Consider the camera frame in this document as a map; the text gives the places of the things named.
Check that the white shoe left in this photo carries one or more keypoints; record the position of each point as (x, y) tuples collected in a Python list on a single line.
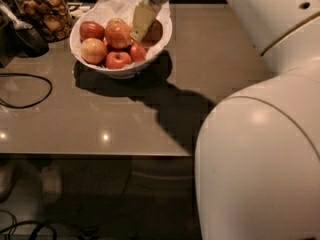
[(6, 178)]

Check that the white ceramic bowl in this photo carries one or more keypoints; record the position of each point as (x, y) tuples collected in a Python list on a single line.
[(131, 71)]

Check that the yellow apple front left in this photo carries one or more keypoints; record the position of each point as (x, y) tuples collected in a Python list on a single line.
[(93, 51)]

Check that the white paper bowl liner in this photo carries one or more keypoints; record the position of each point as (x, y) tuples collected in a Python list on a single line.
[(113, 6)]

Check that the yellow-red apple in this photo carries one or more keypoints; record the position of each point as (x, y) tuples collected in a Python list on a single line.
[(154, 34)]

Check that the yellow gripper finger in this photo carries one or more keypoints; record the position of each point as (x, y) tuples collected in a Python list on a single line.
[(144, 15)]

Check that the white shoe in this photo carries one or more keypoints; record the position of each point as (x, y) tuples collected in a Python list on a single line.
[(51, 184), (6, 178)]

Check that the black scoop with metal handle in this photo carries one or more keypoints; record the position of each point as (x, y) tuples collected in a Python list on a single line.
[(30, 41)]

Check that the small items behind bowl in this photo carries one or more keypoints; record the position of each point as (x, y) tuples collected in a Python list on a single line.
[(77, 9)]

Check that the dark red apple back left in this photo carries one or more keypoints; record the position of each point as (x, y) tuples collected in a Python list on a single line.
[(90, 29)]

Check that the red apple centre top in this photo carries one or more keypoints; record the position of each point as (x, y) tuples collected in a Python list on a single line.
[(118, 35)]

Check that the small red apple front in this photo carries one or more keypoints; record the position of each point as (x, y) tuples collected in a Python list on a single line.
[(117, 60)]

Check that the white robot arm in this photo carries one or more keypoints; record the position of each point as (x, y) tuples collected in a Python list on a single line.
[(257, 158)]

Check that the small red apple under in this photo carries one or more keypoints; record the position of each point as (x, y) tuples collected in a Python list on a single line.
[(137, 53)]

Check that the glass jar of dried chips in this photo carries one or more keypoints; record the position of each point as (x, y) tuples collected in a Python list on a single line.
[(50, 17)]

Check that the white shoe right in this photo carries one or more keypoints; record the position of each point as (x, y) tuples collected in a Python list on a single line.
[(51, 184)]

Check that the partly hidden apple at back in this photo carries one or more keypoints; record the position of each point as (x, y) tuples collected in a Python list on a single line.
[(115, 21)]

